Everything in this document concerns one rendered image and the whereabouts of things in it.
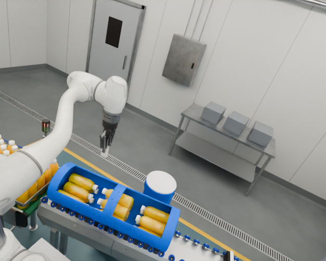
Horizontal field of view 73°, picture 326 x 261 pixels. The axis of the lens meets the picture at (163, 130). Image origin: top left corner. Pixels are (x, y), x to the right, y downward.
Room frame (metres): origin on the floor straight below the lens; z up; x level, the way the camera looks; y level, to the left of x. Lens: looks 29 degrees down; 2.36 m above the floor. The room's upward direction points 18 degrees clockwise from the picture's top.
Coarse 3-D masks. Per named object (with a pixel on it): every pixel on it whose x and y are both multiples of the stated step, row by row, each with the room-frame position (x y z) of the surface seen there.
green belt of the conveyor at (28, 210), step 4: (44, 192) 1.12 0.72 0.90; (40, 196) 1.08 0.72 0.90; (36, 200) 1.04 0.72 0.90; (16, 204) 0.96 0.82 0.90; (32, 204) 1.00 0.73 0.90; (36, 204) 1.01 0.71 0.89; (24, 208) 0.95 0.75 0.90; (28, 208) 0.96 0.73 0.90; (32, 208) 0.97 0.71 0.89; (36, 208) 1.00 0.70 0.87; (28, 212) 0.94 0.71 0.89; (32, 212) 0.96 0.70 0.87; (28, 216) 0.93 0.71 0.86
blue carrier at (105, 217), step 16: (64, 176) 1.13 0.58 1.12; (96, 176) 1.21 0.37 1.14; (48, 192) 0.97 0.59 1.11; (112, 192) 1.03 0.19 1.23; (128, 192) 1.19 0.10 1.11; (80, 208) 0.94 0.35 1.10; (96, 208) 1.09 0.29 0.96; (112, 208) 0.95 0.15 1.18; (160, 208) 1.16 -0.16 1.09; (176, 208) 1.10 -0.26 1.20; (112, 224) 0.91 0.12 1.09; (128, 224) 0.91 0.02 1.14; (176, 224) 0.95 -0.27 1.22; (144, 240) 0.89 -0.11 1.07; (160, 240) 0.88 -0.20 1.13
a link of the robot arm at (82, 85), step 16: (80, 80) 0.88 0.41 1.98; (96, 80) 0.92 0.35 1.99; (64, 96) 0.78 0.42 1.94; (80, 96) 0.85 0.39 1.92; (64, 112) 0.69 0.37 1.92; (64, 128) 0.61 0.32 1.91; (32, 144) 0.50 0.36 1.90; (48, 144) 0.52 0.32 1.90; (64, 144) 0.57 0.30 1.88; (48, 160) 0.49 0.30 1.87
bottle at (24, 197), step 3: (24, 192) 0.95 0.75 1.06; (27, 192) 0.97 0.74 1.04; (21, 195) 0.94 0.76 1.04; (24, 195) 0.95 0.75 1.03; (27, 195) 0.97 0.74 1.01; (18, 198) 0.93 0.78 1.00; (21, 198) 0.94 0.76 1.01; (24, 198) 0.95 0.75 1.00; (27, 198) 0.97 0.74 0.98; (21, 201) 0.94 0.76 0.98; (24, 201) 0.95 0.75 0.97; (18, 207) 0.93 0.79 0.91; (21, 207) 0.94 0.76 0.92; (24, 207) 0.95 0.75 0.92
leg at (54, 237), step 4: (52, 228) 1.04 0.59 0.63; (52, 232) 1.02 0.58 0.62; (56, 232) 1.03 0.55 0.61; (52, 236) 1.02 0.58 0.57; (56, 236) 1.03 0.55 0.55; (52, 240) 1.02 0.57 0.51; (56, 240) 1.04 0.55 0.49; (52, 244) 1.01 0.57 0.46; (56, 244) 1.04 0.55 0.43; (56, 248) 1.04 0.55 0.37
